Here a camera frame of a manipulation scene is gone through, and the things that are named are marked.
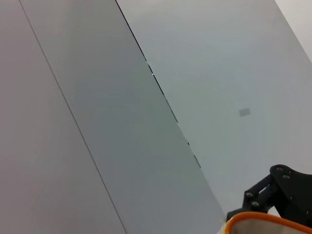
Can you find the orange rimmed food bag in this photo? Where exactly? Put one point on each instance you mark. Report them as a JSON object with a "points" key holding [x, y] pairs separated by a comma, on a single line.
{"points": [[258, 220]]}

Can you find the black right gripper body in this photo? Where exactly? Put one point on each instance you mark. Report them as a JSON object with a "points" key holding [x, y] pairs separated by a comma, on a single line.
{"points": [[295, 192]]}

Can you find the small grey wall sticker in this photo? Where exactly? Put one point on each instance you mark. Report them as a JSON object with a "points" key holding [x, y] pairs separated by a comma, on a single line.
{"points": [[244, 111]]}

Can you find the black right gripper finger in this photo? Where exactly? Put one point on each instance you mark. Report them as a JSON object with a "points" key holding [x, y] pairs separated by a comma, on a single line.
{"points": [[258, 197]]}

